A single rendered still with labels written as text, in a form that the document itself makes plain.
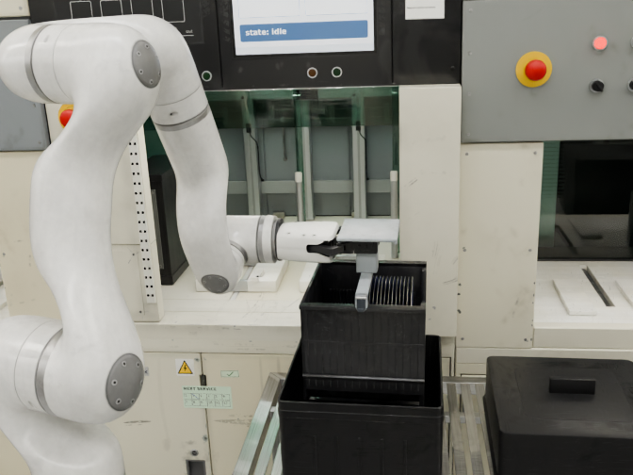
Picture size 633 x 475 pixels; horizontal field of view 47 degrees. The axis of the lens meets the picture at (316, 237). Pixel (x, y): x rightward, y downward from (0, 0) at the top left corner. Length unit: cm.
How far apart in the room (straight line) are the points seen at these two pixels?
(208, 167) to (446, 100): 52
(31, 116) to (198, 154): 63
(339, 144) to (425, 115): 101
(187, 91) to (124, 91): 22
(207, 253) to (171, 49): 32
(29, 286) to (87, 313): 91
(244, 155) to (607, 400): 151
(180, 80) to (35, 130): 67
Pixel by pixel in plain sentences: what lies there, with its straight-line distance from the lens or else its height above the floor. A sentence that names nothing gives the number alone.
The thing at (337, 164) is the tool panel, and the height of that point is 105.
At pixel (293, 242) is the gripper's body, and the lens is 121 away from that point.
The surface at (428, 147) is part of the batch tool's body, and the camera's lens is 146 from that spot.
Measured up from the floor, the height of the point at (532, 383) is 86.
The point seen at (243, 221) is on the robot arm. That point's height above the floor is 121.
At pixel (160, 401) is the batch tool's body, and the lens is 183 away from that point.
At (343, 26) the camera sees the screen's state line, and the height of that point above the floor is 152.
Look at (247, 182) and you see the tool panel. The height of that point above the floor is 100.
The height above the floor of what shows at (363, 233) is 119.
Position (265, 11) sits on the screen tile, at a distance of 151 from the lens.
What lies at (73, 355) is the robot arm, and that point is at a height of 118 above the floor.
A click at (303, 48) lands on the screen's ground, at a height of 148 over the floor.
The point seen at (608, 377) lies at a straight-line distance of 151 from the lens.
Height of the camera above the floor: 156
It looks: 18 degrees down
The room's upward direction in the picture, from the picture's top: 2 degrees counter-clockwise
